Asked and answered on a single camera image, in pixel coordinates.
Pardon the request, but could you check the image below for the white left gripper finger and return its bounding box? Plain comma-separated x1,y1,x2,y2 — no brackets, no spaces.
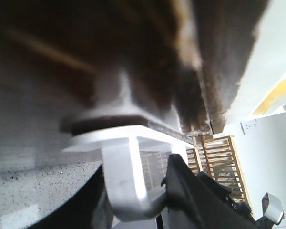
62,125,193,222
59,69,181,134

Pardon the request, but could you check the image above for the wooden drawer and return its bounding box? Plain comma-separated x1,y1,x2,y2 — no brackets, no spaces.
0,0,210,134

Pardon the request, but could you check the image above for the dark wooden drawer cabinet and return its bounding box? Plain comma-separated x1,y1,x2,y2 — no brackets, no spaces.
0,0,270,135

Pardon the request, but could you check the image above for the light wooden slatted rack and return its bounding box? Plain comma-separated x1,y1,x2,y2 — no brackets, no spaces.
186,136,253,216

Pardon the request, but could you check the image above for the grey metallic camera mount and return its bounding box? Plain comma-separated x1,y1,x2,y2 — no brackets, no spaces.
261,192,285,225

